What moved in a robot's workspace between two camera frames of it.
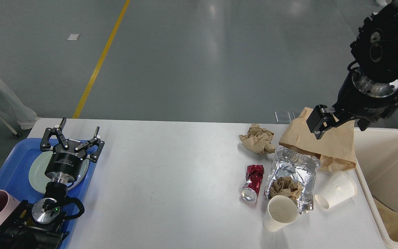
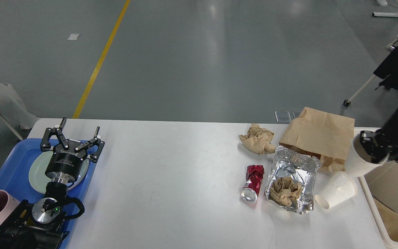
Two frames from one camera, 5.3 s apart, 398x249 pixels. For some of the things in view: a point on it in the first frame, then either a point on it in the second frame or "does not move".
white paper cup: x=281 y=210 -> x=358 y=163
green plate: x=37 y=172 does not move
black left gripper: x=64 y=165 does not move
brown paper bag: x=335 y=149 does not move
